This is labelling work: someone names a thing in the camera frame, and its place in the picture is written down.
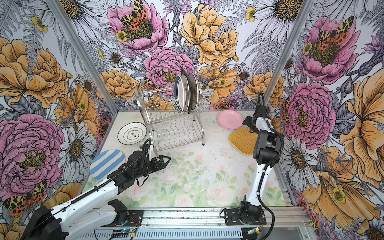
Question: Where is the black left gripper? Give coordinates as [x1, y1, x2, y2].
[134, 155, 171, 179]

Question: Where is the pink plastic plate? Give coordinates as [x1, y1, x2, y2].
[217, 110, 244, 130]

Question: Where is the yellow woven-pattern tray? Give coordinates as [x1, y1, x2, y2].
[229, 127, 258, 156]

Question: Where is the white plate green red rim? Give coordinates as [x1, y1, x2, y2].
[174, 76, 185, 113]

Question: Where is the black square floral plate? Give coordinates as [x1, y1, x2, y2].
[181, 69, 196, 113]

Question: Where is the white plate orange sunburst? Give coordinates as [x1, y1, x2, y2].
[193, 75, 200, 110]

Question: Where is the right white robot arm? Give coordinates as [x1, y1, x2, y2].
[239, 105, 284, 225]

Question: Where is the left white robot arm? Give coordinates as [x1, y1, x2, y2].
[21, 151, 171, 240]

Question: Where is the chrome two-tier dish rack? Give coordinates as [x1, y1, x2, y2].
[135, 87, 206, 156]

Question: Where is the white plate black clover outline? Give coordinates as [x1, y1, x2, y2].
[118, 122, 147, 145]

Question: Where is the blue white striped plate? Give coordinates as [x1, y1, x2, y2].
[90, 149, 126, 180]

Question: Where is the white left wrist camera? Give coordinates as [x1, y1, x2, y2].
[147, 144, 154, 160]

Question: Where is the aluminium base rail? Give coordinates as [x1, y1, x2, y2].
[86, 207, 316, 240]

